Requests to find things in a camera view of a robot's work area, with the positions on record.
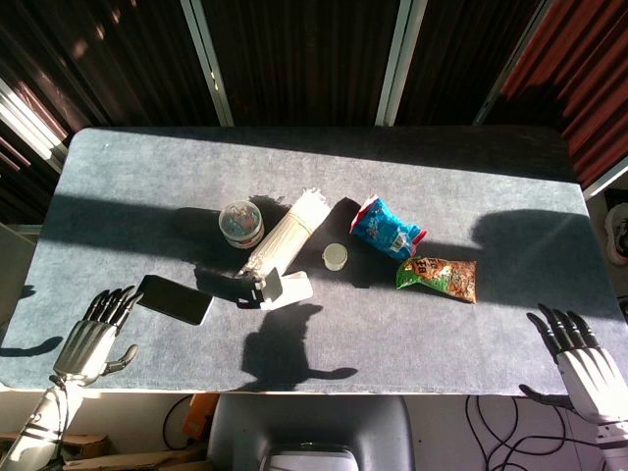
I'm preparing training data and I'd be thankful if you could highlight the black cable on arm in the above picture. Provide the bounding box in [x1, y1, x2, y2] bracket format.
[48, 375, 70, 467]

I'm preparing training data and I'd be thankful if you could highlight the reddish brown curtain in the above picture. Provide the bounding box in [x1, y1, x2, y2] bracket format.
[498, 0, 628, 192]

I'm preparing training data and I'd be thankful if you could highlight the clear jar of clips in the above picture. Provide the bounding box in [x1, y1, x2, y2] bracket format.
[218, 199, 265, 249]

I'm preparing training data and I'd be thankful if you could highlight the white partition frame post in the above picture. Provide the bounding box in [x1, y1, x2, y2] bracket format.
[374, 0, 429, 127]
[472, 0, 556, 125]
[582, 160, 628, 201]
[180, 0, 235, 127]
[0, 77, 69, 163]

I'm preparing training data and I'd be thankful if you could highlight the green orange snack bag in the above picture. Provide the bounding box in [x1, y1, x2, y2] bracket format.
[395, 255, 478, 304]

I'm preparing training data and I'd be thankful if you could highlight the orange box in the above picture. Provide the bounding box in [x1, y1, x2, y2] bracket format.
[180, 393, 220, 443]

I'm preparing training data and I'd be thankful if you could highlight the white folding phone stand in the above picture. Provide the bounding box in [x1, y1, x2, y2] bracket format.
[248, 266, 314, 312]

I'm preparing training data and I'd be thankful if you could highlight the blue snack bag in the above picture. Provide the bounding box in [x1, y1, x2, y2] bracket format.
[348, 194, 427, 261]

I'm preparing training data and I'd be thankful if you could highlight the white black shoe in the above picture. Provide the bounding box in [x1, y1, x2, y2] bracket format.
[602, 199, 628, 267]

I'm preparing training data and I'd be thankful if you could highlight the left robot hand grey black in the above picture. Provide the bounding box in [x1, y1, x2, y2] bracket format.
[51, 285, 144, 389]

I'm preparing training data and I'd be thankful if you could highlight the small white lidded jar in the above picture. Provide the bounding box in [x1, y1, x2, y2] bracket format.
[322, 242, 349, 272]

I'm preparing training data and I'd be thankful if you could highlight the blue grey table cloth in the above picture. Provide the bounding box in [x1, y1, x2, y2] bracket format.
[0, 126, 628, 397]

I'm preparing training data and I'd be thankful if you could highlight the brown cardboard box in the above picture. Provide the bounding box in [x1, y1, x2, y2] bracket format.
[61, 433, 213, 471]

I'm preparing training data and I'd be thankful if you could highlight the black floor cable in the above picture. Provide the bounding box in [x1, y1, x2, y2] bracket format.
[463, 394, 604, 471]
[162, 394, 197, 451]

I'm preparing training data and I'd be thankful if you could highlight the bundle of white straws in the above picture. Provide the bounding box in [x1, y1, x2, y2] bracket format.
[234, 188, 331, 282]

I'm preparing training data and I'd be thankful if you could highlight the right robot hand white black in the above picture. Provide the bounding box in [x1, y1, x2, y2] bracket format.
[519, 302, 628, 429]

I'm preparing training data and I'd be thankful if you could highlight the black smartphone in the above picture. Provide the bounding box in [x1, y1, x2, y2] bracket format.
[135, 274, 216, 327]

